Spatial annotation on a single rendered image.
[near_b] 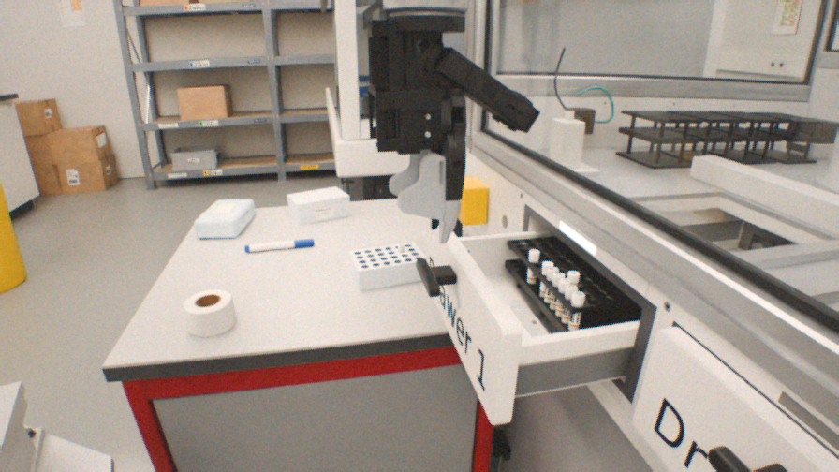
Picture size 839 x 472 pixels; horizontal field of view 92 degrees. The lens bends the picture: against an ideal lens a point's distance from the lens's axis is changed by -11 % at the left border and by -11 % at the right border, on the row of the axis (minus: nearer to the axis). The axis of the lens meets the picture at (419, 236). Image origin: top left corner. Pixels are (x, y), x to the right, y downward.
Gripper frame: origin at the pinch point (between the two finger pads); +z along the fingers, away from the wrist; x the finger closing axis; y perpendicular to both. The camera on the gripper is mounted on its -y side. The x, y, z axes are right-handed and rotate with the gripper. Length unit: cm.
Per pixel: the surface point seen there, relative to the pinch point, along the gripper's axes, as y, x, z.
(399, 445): 3.9, -11.7, 44.0
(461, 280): -1.2, 2.6, 5.5
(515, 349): -2.4, 14.4, 6.0
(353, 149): 4, -80, 8
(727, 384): -14.2, 24.6, 3.9
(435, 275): 1.1, 0.9, 5.5
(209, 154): 117, -383, 69
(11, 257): 189, -200, 79
